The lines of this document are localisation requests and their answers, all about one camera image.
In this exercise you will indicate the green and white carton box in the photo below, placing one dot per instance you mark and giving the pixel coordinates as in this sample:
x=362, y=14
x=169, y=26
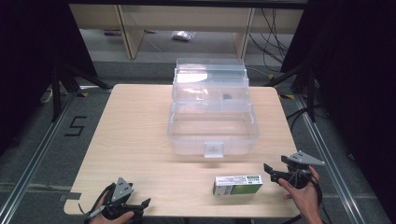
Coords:
x=238, y=184

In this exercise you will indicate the clear plastic bag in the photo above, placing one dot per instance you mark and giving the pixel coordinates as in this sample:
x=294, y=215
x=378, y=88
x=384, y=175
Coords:
x=183, y=35

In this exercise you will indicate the small dark object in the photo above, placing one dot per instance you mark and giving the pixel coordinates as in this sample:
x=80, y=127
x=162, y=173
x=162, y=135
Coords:
x=228, y=96

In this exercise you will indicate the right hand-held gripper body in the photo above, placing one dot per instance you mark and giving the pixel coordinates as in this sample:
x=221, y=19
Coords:
x=300, y=168

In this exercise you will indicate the person's right hand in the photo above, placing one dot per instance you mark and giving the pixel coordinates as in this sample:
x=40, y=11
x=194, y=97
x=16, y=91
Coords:
x=303, y=197

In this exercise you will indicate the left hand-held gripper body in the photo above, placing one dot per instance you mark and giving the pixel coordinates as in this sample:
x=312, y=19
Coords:
x=121, y=190

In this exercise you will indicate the clear plastic storage box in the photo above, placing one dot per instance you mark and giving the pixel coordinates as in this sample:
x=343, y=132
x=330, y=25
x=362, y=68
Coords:
x=213, y=109

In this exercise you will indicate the black metal stand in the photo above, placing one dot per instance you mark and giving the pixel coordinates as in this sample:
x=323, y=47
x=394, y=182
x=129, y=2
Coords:
x=306, y=84
x=67, y=82

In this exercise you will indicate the person's left hand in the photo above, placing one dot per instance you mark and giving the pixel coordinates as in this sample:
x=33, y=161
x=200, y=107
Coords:
x=109, y=219

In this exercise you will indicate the aluminium floor rail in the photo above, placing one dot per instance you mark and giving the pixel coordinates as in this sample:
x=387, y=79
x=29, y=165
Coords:
x=34, y=158
x=330, y=161

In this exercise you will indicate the wooden shelf unit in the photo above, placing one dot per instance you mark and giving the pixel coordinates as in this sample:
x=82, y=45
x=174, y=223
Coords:
x=186, y=18

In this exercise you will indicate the black curtain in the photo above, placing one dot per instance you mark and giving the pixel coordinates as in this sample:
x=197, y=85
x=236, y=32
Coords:
x=34, y=56
x=358, y=77

